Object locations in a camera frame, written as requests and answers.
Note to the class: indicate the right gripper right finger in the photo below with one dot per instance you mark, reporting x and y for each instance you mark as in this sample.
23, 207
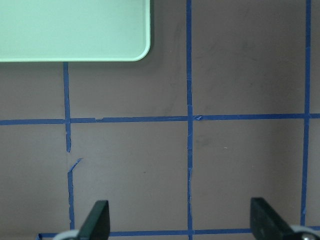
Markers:
267, 224

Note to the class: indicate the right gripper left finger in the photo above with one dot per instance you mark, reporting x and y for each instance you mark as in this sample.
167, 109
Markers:
97, 224

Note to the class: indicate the light green tray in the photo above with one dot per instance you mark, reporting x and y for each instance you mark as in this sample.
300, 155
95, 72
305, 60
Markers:
74, 30

